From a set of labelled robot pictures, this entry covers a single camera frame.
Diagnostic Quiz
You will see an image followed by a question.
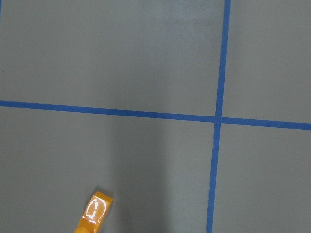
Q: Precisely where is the orange trapezoid block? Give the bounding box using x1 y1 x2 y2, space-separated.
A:
74 191 114 233

